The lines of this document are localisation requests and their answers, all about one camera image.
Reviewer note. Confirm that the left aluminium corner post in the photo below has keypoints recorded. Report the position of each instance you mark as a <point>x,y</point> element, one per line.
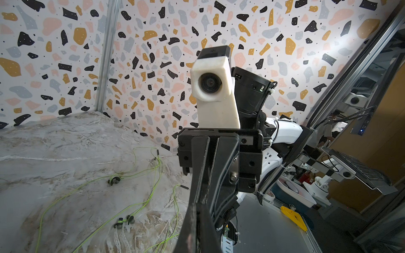
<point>110,27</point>

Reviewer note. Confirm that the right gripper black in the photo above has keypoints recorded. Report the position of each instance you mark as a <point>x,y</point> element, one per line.
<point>223,163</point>

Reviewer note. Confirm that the yellow plastic part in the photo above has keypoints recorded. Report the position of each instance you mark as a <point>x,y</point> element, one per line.
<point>294,217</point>

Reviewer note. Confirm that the aluminium corner post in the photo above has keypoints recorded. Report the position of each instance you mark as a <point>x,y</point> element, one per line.
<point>110,27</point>
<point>357,66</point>

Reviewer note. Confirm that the right aluminium corner post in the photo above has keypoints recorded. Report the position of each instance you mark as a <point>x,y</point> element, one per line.
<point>357,66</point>

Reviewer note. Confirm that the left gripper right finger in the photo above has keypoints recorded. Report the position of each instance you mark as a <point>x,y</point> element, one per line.
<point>207,238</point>

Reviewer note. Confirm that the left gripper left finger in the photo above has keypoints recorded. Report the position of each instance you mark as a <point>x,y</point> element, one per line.
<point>187,239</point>

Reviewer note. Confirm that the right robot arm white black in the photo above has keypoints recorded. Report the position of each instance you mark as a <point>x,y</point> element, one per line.
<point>283,140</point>

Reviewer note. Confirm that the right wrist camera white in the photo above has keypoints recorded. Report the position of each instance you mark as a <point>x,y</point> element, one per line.
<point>213,87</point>

